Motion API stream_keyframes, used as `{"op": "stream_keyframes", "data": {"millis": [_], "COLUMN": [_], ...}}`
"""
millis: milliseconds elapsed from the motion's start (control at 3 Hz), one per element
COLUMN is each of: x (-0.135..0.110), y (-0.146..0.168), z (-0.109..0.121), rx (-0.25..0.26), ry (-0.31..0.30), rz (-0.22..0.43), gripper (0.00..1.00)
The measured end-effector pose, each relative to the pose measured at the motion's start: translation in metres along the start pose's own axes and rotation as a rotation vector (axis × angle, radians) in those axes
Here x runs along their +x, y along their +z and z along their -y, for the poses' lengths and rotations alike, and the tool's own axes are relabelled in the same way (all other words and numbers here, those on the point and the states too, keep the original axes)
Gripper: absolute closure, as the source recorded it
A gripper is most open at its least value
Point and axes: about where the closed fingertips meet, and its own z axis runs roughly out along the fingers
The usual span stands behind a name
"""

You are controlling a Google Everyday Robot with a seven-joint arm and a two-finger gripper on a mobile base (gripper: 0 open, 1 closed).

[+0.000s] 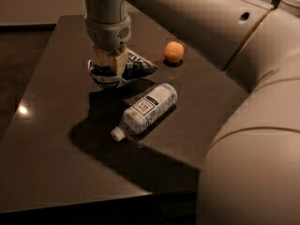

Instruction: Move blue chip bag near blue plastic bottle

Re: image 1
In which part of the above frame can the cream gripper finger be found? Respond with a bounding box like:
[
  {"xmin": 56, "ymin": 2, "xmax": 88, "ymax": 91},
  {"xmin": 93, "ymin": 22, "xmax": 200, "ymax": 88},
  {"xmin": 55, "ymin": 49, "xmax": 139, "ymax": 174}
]
[
  {"xmin": 94, "ymin": 46, "xmax": 114, "ymax": 68},
  {"xmin": 112, "ymin": 46, "xmax": 129, "ymax": 75}
]

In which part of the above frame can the blue chip bag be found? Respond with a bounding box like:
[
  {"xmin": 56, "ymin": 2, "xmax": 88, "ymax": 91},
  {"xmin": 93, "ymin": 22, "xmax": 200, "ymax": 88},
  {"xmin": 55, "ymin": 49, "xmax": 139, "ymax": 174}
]
[{"xmin": 87, "ymin": 49, "xmax": 157, "ymax": 89}]

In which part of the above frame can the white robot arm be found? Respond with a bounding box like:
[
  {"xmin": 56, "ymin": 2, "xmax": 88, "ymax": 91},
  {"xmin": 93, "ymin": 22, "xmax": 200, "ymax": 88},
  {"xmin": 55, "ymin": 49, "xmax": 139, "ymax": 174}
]
[{"xmin": 85, "ymin": 0, "xmax": 300, "ymax": 225}]

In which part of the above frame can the blue plastic water bottle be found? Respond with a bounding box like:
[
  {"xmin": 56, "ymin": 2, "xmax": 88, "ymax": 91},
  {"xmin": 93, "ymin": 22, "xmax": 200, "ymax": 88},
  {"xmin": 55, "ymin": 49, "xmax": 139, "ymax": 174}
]
[{"xmin": 111, "ymin": 83, "xmax": 177, "ymax": 142}]

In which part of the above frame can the orange fruit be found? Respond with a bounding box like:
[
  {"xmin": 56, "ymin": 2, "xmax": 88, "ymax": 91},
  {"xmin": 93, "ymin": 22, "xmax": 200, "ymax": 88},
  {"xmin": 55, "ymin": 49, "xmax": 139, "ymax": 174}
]
[{"xmin": 164, "ymin": 41, "xmax": 184, "ymax": 63}]

